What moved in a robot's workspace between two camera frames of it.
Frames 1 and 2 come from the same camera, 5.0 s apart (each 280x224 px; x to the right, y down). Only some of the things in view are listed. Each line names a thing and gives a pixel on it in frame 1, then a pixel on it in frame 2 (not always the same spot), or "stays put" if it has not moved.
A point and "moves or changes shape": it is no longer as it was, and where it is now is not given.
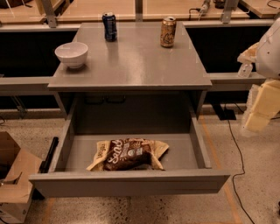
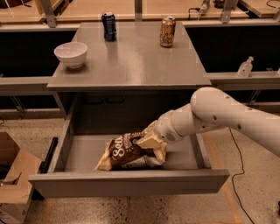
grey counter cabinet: x=133 y=75 stays put
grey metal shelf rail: x=232 y=81 stays put
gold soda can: x=168 y=31 stays put
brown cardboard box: x=17 y=167 stays put
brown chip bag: x=122 y=154 moves or changes shape
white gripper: x=269 y=55 -> x=164 y=127
